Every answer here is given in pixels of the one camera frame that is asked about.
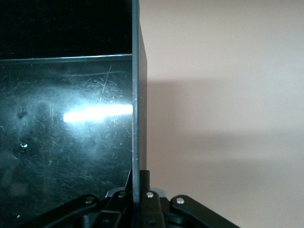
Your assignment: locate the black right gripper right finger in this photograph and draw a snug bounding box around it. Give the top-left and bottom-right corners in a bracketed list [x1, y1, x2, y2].
[140, 170, 240, 228]

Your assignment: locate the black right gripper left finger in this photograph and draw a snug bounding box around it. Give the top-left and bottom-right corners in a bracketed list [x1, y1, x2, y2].
[23, 170, 134, 228]

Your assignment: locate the black plastic box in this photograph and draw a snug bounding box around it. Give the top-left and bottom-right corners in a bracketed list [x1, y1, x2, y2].
[0, 0, 149, 228]

